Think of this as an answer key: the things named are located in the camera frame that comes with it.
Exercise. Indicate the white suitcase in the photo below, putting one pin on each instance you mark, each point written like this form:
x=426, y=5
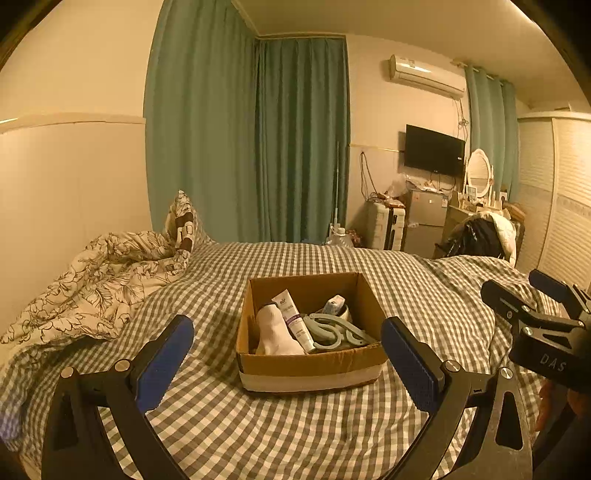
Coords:
x=385, y=226

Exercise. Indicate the silver small fridge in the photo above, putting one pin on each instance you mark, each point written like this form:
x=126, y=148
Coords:
x=425, y=221

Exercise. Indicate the wooden dressing table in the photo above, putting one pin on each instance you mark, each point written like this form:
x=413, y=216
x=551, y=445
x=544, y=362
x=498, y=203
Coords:
x=457, y=214

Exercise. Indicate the person's right forearm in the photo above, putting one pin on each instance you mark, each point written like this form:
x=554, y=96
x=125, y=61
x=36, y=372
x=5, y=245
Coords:
x=570, y=443

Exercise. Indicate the brown cardboard box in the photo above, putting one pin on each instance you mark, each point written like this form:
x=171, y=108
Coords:
x=309, y=369

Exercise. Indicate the narrow green curtain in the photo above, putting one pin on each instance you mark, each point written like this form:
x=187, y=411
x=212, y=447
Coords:
x=491, y=129

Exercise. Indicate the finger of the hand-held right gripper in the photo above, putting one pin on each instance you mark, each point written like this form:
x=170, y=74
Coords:
x=508, y=302
x=547, y=281

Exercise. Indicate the white sock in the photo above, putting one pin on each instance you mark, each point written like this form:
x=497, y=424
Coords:
x=274, y=330

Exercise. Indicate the white air conditioner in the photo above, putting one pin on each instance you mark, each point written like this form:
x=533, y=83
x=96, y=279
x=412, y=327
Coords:
x=427, y=76

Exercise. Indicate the black wall television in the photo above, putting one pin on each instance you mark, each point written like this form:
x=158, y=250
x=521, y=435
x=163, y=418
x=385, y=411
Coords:
x=434, y=150

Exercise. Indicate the person's right hand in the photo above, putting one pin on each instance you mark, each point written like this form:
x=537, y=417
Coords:
x=544, y=410

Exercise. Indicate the white louvred wardrobe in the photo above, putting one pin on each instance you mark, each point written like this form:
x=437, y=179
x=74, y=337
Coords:
x=558, y=194

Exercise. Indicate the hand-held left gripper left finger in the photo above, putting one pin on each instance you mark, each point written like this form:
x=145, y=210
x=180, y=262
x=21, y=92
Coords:
x=166, y=364

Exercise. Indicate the black jacket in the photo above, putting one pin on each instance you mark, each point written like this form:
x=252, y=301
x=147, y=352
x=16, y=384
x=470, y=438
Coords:
x=475, y=237

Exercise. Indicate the white cream tube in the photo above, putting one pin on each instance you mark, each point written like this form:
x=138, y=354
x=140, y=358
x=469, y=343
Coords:
x=293, y=323

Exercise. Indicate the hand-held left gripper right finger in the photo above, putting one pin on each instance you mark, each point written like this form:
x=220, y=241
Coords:
x=411, y=364

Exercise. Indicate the white padded jacket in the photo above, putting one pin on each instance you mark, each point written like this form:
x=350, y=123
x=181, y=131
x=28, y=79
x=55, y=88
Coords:
x=503, y=230

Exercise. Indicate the wide green curtain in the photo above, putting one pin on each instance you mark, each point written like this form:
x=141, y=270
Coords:
x=203, y=129

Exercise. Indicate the oval white vanity mirror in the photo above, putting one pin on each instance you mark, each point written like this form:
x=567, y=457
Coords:
x=478, y=170

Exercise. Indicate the dark green curtain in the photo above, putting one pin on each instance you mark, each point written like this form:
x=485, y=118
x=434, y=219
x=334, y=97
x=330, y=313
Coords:
x=302, y=138

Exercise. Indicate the pale blue plastic hanger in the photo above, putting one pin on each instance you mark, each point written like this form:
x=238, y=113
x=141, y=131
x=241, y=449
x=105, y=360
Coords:
x=332, y=330

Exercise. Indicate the clear plastic bag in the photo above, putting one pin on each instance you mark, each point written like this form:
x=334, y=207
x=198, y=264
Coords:
x=397, y=184

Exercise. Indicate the floral quilt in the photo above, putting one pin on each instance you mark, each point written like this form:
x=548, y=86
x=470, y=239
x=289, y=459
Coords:
x=101, y=277

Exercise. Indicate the white tape roll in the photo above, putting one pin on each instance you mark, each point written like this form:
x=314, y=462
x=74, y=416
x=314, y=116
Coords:
x=347, y=316

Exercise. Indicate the clear water jug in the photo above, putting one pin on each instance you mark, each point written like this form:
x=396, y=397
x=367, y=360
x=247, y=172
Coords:
x=339, y=237

